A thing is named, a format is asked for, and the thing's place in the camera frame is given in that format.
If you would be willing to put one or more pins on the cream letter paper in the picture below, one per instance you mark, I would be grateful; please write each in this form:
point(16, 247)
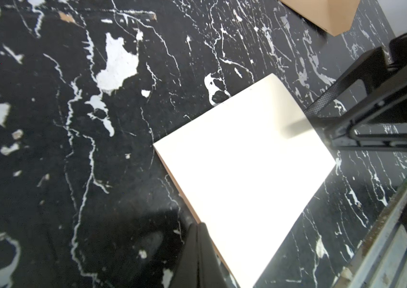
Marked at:
point(247, 168)

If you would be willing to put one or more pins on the brown kraft envelope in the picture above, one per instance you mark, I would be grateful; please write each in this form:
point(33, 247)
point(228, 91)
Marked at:
point(333, 16)

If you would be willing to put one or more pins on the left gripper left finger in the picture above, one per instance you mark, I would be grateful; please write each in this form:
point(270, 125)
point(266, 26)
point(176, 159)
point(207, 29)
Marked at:
point(186, 274)

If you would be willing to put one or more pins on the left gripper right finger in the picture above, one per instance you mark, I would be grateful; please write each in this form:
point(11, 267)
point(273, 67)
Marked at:
point(208, 269)

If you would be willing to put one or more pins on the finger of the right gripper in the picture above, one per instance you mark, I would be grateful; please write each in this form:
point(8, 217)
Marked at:
point(347, 139)
point(371, 68)

